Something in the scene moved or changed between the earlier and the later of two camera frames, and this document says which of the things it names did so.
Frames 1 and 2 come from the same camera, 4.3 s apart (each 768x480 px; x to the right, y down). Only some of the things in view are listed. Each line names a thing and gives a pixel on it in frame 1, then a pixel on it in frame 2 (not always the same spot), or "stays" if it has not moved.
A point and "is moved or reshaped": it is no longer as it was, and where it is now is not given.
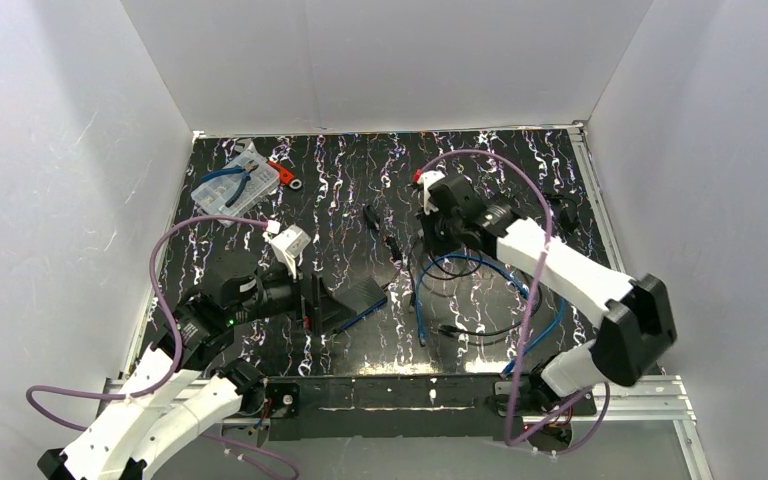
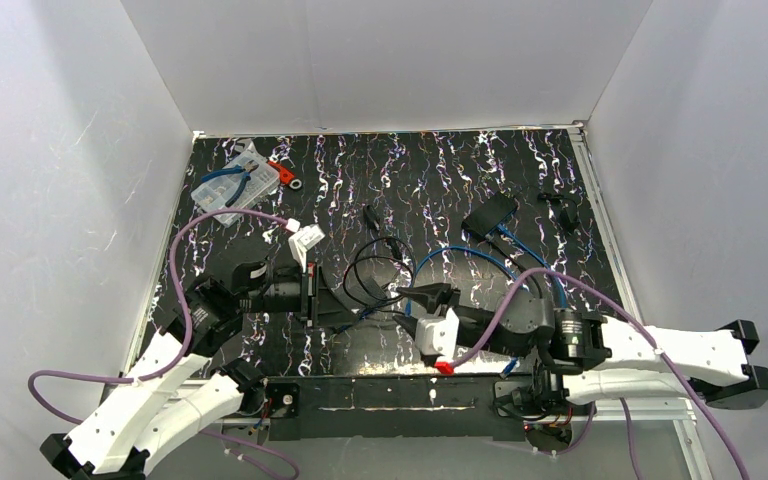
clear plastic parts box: (213, 195) stays
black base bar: (462, 408) stays
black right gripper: (434, 234) to (461, 318)
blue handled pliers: (245, 174) stays
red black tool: (286, 176) stays
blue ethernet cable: (449, 255) is moved or reshaped
